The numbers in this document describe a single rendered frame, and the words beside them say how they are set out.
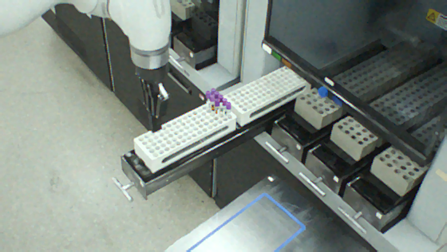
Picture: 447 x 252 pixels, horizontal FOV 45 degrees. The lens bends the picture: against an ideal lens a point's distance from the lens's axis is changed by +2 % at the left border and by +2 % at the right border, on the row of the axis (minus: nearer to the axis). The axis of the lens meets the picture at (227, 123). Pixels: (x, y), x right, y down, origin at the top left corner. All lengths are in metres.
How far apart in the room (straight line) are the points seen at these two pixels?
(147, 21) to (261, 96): 0.59
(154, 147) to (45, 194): 1.15
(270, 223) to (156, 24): 0.57
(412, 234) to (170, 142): 0.70
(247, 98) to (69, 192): 1.17
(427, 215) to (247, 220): 0.47
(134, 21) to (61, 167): 1.55
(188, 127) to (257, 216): 0.34
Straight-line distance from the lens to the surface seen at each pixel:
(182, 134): 1.50
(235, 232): 1.35
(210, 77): 1.89
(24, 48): 3.40
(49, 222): 2.45
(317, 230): 1.38
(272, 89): 1.67
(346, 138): 1.54
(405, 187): 1.48
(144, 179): 1.46
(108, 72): 2.75
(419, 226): 1.55
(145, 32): 1.18
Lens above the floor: 1.93
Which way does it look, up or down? 44 degrees down
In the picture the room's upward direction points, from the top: 4 degrees clockwise
